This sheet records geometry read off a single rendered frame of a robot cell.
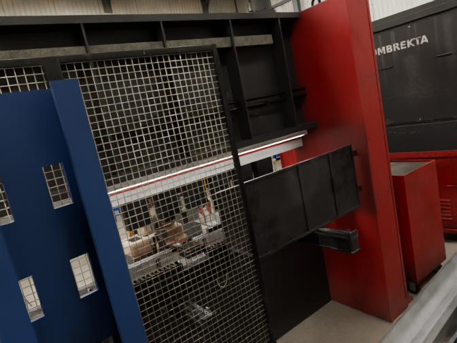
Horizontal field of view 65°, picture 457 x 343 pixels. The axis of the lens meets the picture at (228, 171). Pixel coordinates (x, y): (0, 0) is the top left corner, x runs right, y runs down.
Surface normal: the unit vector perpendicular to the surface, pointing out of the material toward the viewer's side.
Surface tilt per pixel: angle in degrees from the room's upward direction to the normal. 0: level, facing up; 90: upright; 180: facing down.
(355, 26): 90
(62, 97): 90
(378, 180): 90
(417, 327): 55
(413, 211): 90
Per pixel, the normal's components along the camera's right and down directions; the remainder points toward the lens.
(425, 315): 0.42, -0.56
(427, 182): 0.58, 0.01
